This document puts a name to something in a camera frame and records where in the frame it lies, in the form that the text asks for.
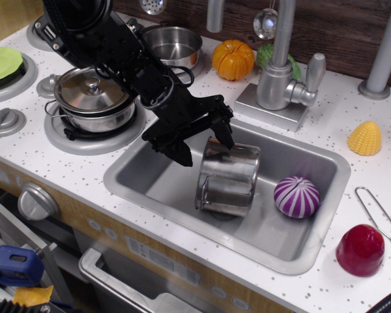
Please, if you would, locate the steel saucepan with handle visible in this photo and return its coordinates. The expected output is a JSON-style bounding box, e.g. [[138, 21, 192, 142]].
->
[[142, 26, 203, 73]]

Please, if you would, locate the green toy vegetable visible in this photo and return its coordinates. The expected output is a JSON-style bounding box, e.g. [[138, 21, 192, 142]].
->
[[256, 44, 302, 81]]

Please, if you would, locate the red toy apple half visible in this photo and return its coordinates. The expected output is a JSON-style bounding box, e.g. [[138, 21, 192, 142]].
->
[[336, 224, 385, 277]]

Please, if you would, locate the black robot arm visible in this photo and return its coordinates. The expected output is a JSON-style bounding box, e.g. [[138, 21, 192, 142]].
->
[[38, 1, 234, 166]]

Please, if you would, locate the grey stove knob front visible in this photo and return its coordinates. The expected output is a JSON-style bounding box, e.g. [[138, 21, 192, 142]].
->
[[0, 108, 27, 137]]

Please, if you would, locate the small steel pot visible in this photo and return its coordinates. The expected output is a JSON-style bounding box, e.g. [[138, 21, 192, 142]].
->
[[195, 138, 261, 217]]

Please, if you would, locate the front right stove burner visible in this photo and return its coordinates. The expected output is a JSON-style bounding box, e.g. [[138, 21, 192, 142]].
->
[[44, 100, 146, 156]]

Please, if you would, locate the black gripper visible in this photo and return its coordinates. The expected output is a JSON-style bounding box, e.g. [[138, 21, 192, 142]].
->
[[141, 84, 235, 167]]

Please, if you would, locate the silver toy faucet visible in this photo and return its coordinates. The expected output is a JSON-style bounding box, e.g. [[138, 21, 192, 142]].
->
[[235, 1, 326, 132]]

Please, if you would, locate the grey oven door handle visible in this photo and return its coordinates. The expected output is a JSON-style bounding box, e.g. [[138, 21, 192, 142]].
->
[[79, 248, 220, 312]]

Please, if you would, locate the steel pot with lid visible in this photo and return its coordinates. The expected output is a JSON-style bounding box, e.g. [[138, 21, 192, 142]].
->
[[46, 67, 137, 133]]

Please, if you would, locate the green toy plate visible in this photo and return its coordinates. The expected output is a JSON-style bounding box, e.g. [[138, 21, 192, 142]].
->
[[0, 47, 23, 80]]

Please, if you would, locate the yellow toy corn piece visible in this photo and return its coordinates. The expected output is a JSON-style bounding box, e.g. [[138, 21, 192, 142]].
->
[[347, 121, 382, 156]]

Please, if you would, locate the grey toy sink basin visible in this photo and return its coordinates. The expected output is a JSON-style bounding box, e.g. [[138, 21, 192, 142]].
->
[[104, 120, 351, 275]]

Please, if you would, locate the back left stove burner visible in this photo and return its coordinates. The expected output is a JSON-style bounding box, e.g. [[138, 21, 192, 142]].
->
[[26, 22, 53, 52]]

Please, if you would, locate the orange toy pumpkin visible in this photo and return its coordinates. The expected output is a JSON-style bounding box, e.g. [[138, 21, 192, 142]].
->
[[212, 40, 255, 81]]

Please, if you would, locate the hanging steel ladle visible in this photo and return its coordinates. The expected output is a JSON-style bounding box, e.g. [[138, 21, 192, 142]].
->
[[253, 1, 278, 40]]

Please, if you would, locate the hanging perforated steel skimmer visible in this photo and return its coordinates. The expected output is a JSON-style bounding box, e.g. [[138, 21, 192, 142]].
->
[[139, 0, 167, 15]]

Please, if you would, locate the grey oven dial knob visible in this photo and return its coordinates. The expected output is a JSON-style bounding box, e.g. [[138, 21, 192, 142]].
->
[[18, 183, 59, 221]]

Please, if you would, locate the grey hanging utensil handle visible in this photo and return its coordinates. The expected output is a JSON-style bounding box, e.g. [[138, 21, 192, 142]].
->
[[206, 0, 225, 33]]

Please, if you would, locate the blue clamp tool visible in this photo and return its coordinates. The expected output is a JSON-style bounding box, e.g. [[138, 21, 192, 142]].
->
[[0, 245, 45, 287]]

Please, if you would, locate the yellow tape piece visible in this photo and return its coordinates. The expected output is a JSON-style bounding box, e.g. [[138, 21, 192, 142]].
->
[[12, 286, 54, 307]]

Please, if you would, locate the grey stove knob left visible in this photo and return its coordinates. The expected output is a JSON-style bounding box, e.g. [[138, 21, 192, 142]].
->
[[36, 74, 61, 99]]

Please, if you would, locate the purple striped toy onion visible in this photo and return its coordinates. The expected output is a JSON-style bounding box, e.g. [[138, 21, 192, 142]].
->
[[274, 176, 321, 219]]

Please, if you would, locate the grey vertical post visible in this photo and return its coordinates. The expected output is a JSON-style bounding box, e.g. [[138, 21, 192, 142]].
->
[[358, 14, 391, 100]]

